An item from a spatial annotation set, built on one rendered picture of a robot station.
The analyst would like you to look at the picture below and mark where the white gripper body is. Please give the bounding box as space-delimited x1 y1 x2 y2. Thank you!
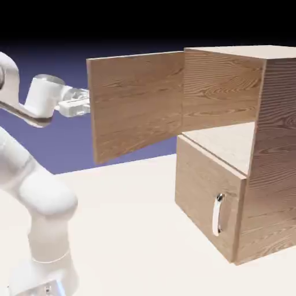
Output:
58 96 91 118

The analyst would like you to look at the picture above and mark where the light wood cabinet door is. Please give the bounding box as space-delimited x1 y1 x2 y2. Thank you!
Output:
175 135 247 264
86 51 186 165

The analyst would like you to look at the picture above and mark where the light wood cabinet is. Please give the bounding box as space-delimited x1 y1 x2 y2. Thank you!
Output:
175 45 296 266

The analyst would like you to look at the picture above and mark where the curved silver door handle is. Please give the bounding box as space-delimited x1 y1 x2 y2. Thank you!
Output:
212 193 225 237

